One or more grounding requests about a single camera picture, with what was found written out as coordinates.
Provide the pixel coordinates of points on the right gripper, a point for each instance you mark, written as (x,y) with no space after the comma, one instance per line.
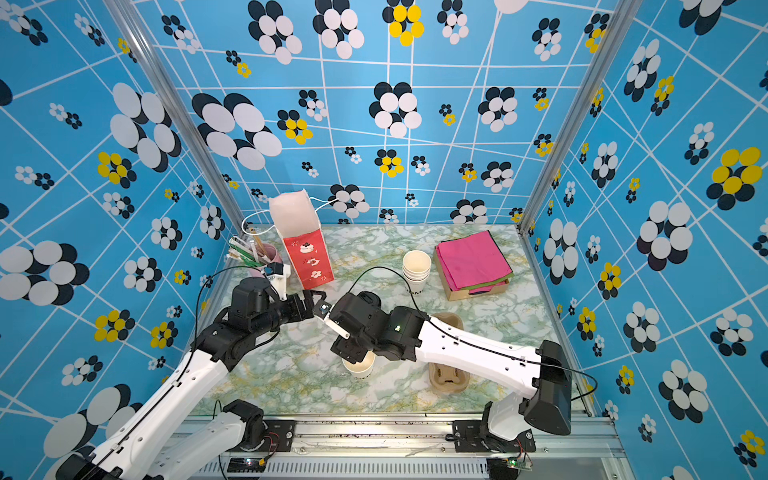
(346,350)

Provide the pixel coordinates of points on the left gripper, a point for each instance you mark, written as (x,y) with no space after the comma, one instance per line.
(298,313)

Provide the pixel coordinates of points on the white paper coffee cup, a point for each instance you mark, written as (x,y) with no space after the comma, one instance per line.
(362,369)

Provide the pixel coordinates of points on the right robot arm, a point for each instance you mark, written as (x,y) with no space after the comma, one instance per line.
(539,378)

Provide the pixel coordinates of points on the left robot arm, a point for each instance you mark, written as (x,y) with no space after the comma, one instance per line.
(139,450)

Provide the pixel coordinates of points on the pink utensil cup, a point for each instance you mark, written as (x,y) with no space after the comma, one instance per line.
(274,254)

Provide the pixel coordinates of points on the red white paper bag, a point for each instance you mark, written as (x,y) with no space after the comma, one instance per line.
(297,223)

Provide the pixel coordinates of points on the stack of white paper cups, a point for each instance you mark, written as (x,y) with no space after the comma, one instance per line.
(416,268)

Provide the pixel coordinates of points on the cardboard napkin box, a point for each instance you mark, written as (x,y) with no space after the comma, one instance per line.
(463,276)

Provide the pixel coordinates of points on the stack of cardboard cup carriers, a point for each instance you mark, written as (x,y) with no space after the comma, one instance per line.
(444,378)

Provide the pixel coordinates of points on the pink napkin stack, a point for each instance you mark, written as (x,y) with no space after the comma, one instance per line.
(482,243)

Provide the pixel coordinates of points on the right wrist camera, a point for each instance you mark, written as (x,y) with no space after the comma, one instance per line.
(322,312)

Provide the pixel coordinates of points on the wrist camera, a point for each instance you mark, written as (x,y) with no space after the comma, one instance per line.
(277,274)
(322,312)

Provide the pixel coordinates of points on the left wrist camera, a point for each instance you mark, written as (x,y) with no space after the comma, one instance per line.
(277,274)

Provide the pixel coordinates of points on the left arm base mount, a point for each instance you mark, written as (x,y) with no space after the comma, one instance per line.
(274,435)

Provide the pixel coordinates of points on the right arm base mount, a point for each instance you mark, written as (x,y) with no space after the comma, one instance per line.
(472,436)

